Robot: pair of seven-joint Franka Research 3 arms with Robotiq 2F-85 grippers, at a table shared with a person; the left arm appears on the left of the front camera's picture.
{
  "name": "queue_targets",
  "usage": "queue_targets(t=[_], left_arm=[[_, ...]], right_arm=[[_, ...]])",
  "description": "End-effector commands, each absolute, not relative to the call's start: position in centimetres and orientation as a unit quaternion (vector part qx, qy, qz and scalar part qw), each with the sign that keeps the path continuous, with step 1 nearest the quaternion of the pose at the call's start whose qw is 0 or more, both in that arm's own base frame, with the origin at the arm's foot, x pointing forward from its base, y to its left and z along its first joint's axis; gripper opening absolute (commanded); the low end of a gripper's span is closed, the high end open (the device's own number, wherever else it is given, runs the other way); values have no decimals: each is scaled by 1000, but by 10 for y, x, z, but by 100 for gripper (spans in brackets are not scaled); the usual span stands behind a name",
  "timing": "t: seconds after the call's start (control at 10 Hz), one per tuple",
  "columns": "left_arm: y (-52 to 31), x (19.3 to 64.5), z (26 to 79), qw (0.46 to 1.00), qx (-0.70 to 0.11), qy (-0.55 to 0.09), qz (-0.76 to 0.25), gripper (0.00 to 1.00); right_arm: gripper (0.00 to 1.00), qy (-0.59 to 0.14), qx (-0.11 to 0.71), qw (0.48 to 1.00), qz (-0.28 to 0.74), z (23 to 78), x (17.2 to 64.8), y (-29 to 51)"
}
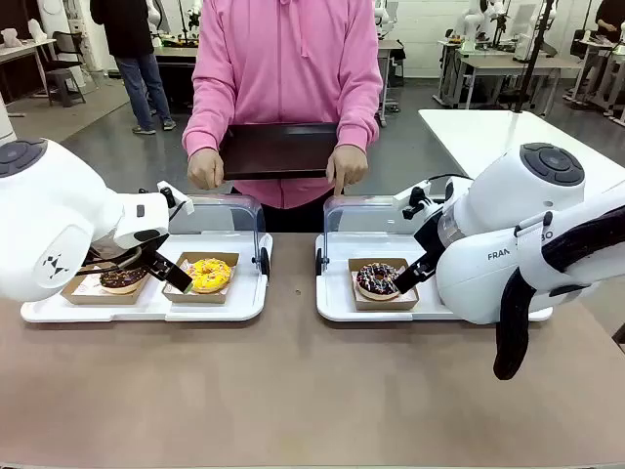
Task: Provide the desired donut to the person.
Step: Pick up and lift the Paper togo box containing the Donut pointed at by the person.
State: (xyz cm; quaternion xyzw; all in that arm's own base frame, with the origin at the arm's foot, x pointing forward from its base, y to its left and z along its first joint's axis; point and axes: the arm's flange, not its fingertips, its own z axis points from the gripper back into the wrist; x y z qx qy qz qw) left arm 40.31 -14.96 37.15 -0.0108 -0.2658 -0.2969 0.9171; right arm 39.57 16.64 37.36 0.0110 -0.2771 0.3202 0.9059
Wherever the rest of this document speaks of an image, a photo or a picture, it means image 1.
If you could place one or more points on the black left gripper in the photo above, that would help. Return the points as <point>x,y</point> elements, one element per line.
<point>152,248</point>

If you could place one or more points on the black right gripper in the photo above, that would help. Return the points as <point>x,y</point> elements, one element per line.
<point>432,234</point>

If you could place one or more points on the brown cardboard donut tray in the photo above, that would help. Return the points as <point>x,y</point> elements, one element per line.
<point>97,298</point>
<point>205,298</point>
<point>386,304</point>

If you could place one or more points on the yellow sprinkled donut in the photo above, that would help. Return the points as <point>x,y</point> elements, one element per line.
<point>215,276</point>

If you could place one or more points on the dark brown serving tray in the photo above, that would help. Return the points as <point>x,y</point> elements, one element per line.
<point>278,151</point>

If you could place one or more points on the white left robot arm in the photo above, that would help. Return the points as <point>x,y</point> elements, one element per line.
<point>49,220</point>

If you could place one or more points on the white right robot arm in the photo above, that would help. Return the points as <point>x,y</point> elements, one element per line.
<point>488,273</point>

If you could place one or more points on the person's left forearm pink sleeve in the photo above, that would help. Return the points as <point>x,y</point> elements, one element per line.
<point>359,117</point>

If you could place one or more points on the person's right forearm pink sleeve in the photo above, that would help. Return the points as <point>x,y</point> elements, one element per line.
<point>207,117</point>

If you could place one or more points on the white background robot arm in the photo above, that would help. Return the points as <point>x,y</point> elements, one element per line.
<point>476,22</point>

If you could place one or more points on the chocolate donut with white drizzle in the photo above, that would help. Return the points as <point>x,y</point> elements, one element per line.
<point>373,281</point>

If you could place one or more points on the chocolate donut with sprinkles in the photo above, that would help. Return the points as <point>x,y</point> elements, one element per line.
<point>124,281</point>

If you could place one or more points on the person in pink hoodie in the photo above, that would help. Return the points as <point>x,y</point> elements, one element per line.
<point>283,63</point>

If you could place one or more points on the background person in black top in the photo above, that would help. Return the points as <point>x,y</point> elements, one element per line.
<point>127,29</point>

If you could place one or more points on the person's right hand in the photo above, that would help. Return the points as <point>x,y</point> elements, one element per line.
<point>205,168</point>

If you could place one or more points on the person's left hand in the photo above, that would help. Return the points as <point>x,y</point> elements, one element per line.
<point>346,168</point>

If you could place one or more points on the white display case base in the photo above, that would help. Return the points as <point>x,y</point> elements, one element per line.
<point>217,309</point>
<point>337,303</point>

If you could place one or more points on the clear display case lid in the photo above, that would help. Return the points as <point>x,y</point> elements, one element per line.
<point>220,215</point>
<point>361,215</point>

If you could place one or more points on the white side table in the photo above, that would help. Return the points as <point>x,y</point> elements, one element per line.
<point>478,137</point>

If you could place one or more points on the grey background table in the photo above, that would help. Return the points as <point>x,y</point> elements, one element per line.
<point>176,51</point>

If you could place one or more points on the grey chair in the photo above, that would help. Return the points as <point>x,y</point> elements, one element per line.
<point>66,73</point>

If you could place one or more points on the white cylindrical appliance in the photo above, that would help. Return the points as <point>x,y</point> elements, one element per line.
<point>4,117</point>

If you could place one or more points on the grey background workbench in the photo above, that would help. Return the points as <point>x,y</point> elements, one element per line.
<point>512,62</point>

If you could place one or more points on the white background desk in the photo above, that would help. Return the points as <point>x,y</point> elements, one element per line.
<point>19,48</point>

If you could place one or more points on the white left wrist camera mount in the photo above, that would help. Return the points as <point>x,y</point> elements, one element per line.
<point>177,198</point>

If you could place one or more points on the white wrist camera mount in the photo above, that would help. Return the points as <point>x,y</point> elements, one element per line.
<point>415,194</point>
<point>177,198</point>

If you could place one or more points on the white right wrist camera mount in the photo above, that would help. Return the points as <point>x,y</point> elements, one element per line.
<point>415,194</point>

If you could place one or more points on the black camera pole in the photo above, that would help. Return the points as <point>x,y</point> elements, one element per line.
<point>532,63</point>

